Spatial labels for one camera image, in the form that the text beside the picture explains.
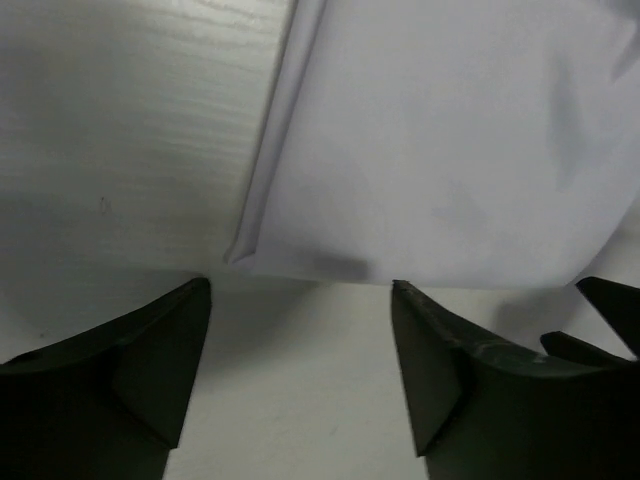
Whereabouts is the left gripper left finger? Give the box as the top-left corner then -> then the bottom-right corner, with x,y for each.
1,278 -> 210,479

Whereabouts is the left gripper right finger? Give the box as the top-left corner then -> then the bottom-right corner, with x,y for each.
391,281 -> 639,479

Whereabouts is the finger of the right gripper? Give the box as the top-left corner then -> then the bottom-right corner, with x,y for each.
540,331 -> 632,368
577,276 -> 640,357

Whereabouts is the white t shirt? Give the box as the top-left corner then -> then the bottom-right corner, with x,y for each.
227,1 -> 639,288

